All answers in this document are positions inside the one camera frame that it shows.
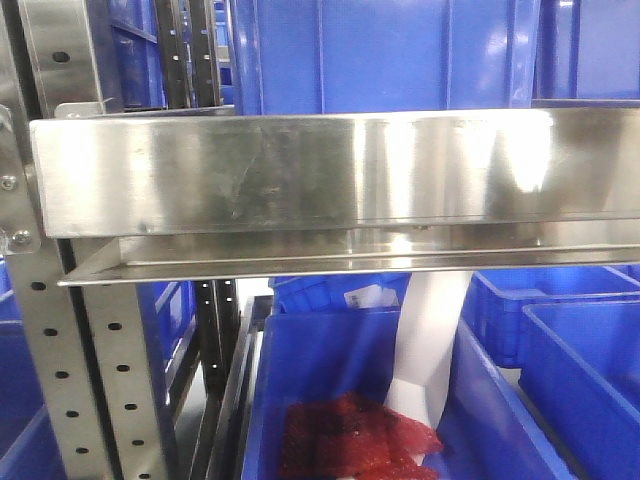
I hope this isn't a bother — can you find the large blue crate top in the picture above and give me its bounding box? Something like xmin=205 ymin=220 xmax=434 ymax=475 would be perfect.
xmin=228 ymin=1 xmax=541 ymax=115

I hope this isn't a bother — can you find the perforated steel shelf post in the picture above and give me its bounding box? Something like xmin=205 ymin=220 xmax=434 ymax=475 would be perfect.
xmin=1 ymin=1 xmax=178 ymax=479

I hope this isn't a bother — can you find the stainless steel shelf tray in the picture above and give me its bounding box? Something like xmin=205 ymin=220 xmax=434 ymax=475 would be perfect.
xmin=30 ymin=107 xmax=639 ymax=286

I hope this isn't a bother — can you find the blue bin rear right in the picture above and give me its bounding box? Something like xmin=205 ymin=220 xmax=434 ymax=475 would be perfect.
xmin=461 ymin=266 xmax=639 ymax=368

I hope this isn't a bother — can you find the blue bin rear centre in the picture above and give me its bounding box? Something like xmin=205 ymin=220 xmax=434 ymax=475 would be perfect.
xmin=268 ymin=272 xmax=411 ymax=313

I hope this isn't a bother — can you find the blue crate top right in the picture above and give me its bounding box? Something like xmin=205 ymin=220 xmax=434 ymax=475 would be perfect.
xmin=534 ymin=0 xmax=639 ymax=100

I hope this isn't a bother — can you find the blue bin lower left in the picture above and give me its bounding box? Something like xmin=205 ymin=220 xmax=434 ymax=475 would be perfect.
xmin=1 ymin=264 xmax=66 ymax=479

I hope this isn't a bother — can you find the blue bin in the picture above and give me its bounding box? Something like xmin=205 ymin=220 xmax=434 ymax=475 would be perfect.
xmin=461 ymin=266 xmax=639 ymax=368
xmin=1 ymin=264 xmax=66 ymax=479
xmin=241 ymin=309 xmax=572 ymax=479
xmin=268 ymin=272 xmax=411 ymax=313
xmin=520 ymin=301 xmax=639 ymax=479

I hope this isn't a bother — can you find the red mesh fabric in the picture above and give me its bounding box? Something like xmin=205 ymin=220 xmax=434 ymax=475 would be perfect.
xmin=279 ymin=392 xmax=444 ymax=479

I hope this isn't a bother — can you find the blue bin lower centre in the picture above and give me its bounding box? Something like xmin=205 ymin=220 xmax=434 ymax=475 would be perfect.
xmin=241 ymin=309 xmax=572 ymax=479

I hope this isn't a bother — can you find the blue bin lower right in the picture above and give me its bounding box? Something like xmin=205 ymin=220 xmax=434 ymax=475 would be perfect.
xmin=520 ymin=301 xmax=639 ymax=479

